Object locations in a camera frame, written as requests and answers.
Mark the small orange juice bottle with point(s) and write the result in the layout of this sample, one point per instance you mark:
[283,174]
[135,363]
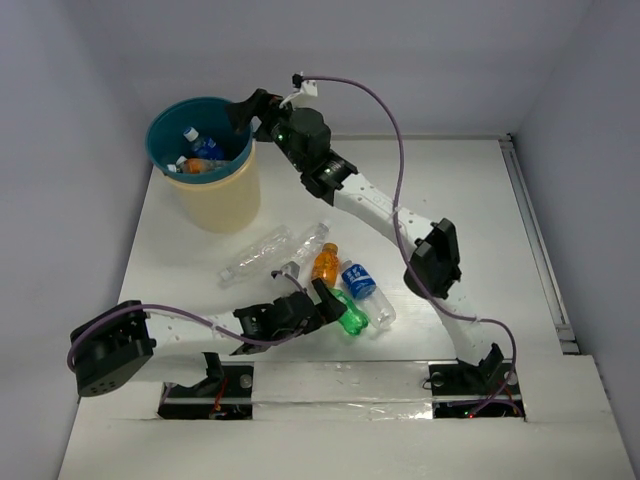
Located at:
[326,265]

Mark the cream bin with teal rim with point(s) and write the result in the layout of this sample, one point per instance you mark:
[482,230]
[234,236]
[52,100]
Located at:
[226,199]

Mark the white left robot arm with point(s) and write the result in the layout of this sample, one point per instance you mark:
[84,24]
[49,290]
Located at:
[159,343]

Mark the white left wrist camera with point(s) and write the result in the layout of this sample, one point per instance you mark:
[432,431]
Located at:
[290,271]

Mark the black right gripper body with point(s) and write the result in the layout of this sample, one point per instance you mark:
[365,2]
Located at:
[276,126]

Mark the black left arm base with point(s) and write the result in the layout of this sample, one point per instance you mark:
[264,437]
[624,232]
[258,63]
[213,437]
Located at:
[224,394]

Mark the orange label drink bottle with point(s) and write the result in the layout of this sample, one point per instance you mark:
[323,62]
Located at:
[196,166]

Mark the large blue label water bottle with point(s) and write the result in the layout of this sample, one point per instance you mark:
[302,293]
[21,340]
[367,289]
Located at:
[203,146]

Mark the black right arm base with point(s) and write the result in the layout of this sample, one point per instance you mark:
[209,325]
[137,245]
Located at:
[462,391]

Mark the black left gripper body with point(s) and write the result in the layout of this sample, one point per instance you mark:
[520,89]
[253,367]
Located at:
[316,305]

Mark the green soda bottle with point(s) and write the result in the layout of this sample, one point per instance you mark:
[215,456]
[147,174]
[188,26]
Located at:
[354,321]

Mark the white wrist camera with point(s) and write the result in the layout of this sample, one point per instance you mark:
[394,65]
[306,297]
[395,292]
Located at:
[290,271]
[305,90]

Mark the clear unlabelled plastic bottle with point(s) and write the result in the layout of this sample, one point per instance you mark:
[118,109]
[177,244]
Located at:
[270,249]

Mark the yellow bottle dark blue label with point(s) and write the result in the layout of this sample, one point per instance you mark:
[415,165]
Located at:
[179,166]

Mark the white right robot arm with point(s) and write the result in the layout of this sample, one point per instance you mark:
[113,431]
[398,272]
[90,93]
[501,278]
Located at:
[431,248]

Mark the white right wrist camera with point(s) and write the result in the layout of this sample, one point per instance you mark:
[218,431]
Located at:
[305,90]

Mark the small blue label water bottle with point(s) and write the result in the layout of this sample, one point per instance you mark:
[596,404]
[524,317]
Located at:
[367,295]

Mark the clear crumpled bottle white cap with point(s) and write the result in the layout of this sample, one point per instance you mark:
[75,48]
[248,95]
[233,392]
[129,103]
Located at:
[309,244]

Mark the aluminium side rail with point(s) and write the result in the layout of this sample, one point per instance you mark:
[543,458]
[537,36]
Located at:
[550,287]

